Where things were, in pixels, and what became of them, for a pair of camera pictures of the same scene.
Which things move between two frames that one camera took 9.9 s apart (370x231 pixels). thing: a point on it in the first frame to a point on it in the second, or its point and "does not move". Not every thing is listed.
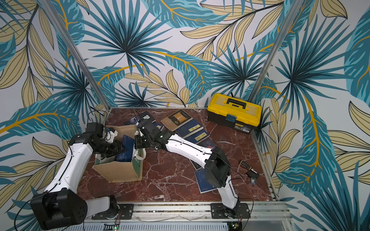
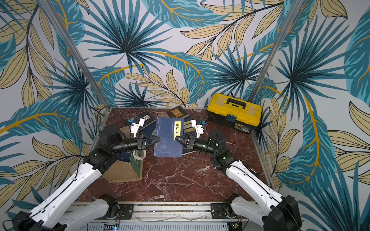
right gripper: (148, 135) to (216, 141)
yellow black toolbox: (234, 113) does not move
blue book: (204, 185) to (167, 129)
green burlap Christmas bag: (115, 171) does not move
